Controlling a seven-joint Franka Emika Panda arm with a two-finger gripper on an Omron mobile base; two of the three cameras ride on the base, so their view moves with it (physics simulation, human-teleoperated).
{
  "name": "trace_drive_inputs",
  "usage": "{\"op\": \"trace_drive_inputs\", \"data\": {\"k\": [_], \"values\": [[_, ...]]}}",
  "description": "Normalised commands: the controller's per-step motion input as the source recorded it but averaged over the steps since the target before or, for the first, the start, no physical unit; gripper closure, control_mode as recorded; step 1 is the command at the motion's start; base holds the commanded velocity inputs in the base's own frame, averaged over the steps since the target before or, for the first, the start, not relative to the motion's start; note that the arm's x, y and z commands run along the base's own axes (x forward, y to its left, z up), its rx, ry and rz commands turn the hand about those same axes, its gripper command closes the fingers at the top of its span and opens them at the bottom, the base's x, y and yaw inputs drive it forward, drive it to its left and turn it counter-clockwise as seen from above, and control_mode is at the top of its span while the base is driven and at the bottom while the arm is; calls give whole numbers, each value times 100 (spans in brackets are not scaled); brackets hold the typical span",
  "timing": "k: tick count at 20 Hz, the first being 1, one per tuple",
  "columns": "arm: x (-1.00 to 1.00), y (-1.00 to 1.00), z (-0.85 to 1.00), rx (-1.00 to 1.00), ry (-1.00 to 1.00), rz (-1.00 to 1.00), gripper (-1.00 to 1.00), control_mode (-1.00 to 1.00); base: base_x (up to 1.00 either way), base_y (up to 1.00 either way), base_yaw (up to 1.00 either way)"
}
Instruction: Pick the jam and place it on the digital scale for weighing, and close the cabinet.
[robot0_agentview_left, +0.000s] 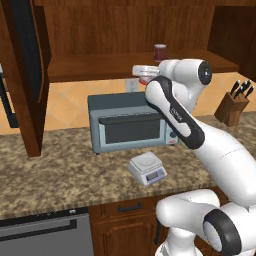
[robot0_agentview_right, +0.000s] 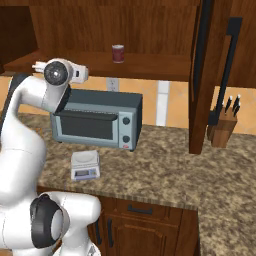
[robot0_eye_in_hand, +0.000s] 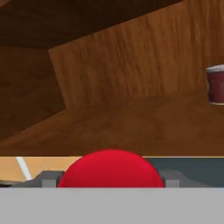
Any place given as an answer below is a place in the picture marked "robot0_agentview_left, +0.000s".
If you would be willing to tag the white digital scale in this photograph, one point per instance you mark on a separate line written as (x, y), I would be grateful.
(146, 166)

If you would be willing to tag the brown wooden knife block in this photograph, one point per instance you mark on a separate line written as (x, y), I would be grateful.
(230, 109)

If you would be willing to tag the wooden wall cabinet shelf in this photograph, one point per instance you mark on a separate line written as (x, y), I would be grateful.
(100, 65)

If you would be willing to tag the grey toaster oven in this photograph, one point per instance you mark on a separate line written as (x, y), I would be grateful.
(130, 131)

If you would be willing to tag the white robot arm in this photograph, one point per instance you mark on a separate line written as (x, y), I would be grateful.
(220, 160)

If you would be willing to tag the wooden drawer front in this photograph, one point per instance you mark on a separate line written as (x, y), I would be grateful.
(128, 207)

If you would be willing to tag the dark red jam jar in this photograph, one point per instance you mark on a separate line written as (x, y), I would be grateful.
(160, 52)

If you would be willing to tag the wooden cabinet door with glass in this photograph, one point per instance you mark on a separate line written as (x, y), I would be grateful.
(28, 73)

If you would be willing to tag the white wall outlet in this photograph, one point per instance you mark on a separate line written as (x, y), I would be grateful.
(132, 85)

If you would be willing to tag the dark wooden cabinet door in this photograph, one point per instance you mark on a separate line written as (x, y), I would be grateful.
(233, 36)

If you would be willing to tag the grey dishwasher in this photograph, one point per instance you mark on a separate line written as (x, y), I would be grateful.
(46, 235)

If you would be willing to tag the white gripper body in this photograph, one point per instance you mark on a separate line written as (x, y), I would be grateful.
(145, 70)

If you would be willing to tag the wooden base cupboard door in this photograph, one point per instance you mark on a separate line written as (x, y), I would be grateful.
(128, 238)

